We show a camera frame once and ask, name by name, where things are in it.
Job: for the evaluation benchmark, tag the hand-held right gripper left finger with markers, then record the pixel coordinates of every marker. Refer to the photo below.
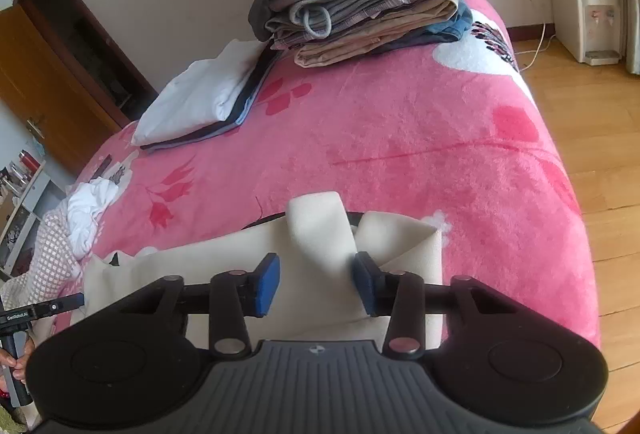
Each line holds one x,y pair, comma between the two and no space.
267,288

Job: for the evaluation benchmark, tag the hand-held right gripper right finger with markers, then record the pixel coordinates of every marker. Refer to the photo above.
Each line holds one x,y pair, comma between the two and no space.
365,288

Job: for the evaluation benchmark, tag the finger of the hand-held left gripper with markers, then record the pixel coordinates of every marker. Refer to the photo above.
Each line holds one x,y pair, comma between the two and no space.
60,303

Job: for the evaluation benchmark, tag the beige zip jacket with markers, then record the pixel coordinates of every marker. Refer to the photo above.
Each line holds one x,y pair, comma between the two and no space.
310,234

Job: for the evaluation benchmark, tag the person's left hand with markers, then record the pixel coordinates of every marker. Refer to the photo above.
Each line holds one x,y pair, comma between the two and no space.
27,350

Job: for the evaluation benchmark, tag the pink checked knit garment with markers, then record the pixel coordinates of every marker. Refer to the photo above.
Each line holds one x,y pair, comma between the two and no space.
50,249

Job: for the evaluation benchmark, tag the white shelf unit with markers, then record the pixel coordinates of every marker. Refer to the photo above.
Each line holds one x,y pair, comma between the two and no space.
30,214

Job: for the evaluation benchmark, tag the white crumpled shirt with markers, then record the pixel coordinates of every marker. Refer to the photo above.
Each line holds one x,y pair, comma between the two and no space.
92,209

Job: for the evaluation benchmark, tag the red bottle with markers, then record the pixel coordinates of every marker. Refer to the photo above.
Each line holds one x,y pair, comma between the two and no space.
25,162

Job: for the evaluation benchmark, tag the pink floral blanket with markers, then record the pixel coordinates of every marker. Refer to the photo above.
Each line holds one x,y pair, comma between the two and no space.
400,139

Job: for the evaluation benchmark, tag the white folded shirt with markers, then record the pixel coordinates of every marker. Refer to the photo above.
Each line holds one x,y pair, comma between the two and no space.
200,99

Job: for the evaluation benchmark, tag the wooden door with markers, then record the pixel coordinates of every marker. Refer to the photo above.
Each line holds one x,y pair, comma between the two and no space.
85,24
45,79

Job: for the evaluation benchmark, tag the white water dispenser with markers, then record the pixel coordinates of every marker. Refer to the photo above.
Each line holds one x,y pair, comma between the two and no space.
585,19

